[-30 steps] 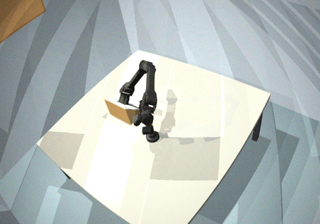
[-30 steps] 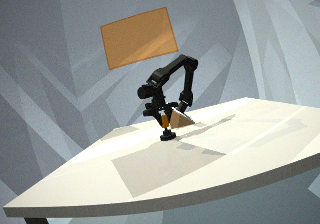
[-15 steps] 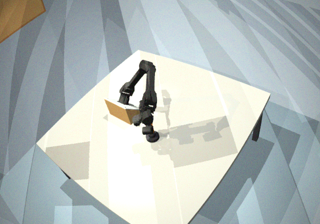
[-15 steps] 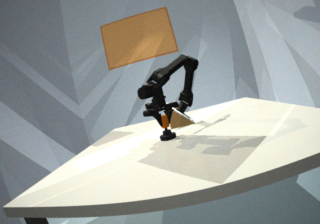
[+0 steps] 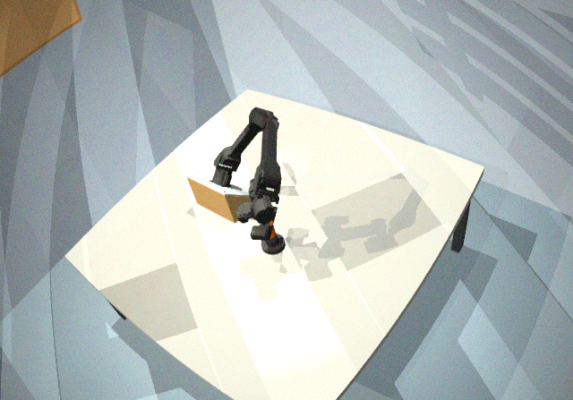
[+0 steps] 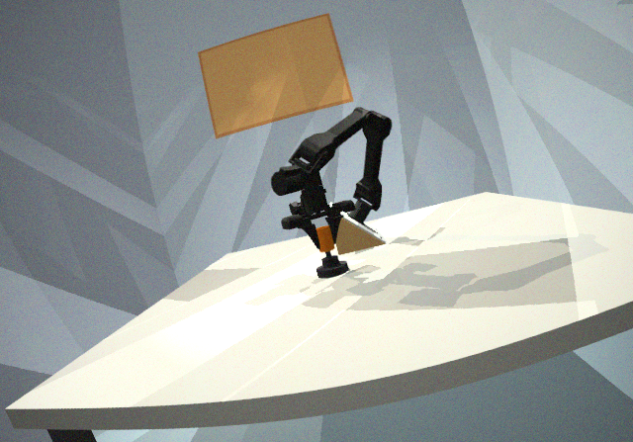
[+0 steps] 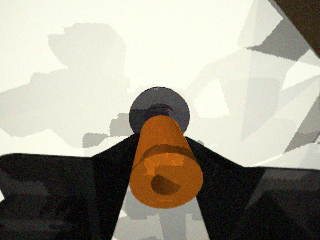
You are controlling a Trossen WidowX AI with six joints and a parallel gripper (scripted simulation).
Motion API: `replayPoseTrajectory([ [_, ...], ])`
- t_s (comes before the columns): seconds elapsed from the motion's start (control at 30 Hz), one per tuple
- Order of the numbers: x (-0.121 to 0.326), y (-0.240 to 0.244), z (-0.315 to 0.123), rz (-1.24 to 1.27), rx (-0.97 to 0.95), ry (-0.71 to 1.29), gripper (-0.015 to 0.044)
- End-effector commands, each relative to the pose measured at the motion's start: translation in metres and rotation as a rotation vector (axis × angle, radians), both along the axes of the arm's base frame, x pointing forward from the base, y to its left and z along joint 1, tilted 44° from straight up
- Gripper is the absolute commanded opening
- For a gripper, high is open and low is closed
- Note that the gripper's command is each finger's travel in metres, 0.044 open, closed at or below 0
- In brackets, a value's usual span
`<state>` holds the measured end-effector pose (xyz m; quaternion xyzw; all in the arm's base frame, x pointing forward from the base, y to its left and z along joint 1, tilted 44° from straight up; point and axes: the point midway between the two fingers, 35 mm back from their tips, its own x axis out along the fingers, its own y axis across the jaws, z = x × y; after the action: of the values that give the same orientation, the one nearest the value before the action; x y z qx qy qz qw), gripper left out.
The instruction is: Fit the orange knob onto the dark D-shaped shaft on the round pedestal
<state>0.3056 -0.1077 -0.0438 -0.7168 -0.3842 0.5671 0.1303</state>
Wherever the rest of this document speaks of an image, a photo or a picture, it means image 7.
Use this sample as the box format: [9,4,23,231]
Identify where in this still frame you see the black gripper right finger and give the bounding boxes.
[184,136,320,240]

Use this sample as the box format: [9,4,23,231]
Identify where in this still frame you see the orange knob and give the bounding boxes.
[129,115,203,209]

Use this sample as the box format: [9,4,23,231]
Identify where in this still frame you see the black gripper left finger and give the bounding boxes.
[0,133,140,240]

